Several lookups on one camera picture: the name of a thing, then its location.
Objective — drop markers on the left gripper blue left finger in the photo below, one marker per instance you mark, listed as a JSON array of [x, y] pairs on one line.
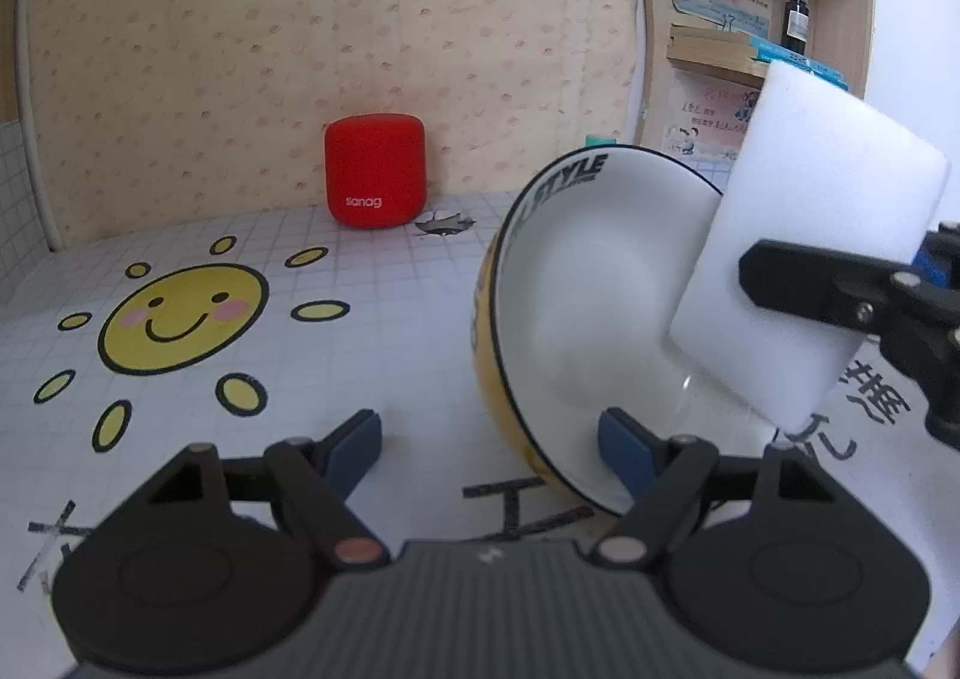
[[314, 480]]

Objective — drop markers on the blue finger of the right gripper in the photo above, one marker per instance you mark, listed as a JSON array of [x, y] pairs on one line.
[[938, 259], [839, 289]]

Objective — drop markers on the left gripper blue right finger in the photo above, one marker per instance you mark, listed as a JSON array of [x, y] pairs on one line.
[[665, 480]]

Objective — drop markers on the white sponge block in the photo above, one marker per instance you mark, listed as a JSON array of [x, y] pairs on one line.
[[817, 167]]

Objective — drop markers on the white yellow ceramic bowl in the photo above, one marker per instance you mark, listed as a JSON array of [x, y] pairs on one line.
[[571, 316]]

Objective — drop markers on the tan book stack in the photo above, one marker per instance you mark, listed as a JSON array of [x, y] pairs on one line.
[[731, 52]]

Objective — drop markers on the dark dropper bottle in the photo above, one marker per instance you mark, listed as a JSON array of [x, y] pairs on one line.
[[795, 27]]

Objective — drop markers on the red cylindrical speaker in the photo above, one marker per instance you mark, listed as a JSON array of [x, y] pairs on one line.
[[375, 170]]

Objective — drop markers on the teal capped small bottle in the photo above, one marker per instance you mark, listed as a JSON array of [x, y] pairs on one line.
[[592, 141]]

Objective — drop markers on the wooden bookshelf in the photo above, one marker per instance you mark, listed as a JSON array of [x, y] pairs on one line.
[[757, 11]]

